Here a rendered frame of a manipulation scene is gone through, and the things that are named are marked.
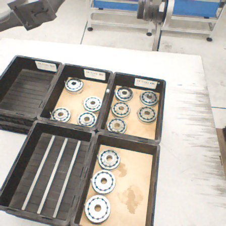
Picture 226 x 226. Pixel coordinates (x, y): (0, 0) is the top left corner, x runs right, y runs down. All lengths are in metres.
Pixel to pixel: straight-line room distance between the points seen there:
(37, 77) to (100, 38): 1.77
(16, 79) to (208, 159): 1.21
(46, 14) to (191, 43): 2.54
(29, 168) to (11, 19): 0.63
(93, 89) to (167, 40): 2.02
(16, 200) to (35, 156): 0.20
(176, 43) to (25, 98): 2.28
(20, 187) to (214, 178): 0.95
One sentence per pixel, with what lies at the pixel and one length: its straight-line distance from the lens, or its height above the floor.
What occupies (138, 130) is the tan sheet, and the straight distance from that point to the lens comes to 1.10.
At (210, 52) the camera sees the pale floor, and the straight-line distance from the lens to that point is 3.10.
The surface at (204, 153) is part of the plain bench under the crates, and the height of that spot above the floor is 0.70.
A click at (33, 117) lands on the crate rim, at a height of 0.93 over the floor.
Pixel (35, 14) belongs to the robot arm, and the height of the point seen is 1.36.
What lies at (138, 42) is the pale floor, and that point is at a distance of 2.98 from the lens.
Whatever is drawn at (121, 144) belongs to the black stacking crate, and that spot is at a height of 0.88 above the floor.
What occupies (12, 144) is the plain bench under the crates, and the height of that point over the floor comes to 0.70.
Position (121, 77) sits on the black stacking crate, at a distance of 1.22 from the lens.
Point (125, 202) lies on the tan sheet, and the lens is 0.97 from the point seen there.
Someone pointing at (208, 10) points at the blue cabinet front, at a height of 0.40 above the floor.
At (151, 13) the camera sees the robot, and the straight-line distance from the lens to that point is 1.29.
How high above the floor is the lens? 1.78
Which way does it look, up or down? 56 degrees down
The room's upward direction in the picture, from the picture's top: 3 degrees clockwise
